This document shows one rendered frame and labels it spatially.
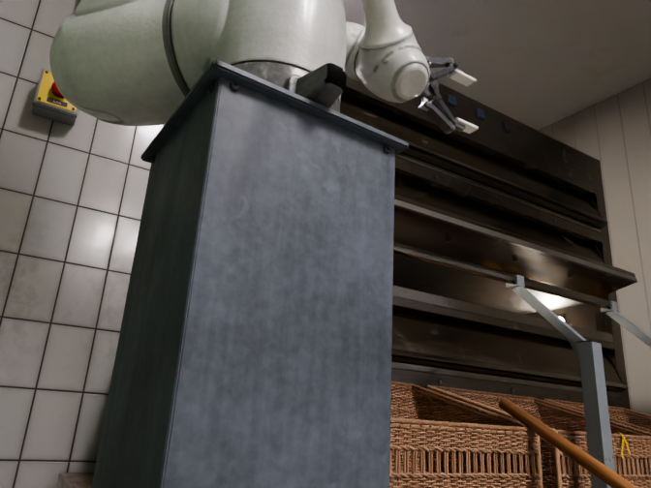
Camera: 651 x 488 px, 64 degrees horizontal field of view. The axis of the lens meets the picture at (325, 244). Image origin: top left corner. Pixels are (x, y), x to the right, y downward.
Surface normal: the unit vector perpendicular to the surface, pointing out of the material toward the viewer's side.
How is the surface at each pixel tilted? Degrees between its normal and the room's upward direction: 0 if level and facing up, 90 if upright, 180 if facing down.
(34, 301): 90
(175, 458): 90
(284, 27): 92
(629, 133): 90
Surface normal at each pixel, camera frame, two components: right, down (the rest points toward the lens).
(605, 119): -0.83, -0.22
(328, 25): 0.76, -0.16
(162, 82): -0.11, 0.67
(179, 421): 0.56, -0.24
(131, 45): -0.29, 0.16
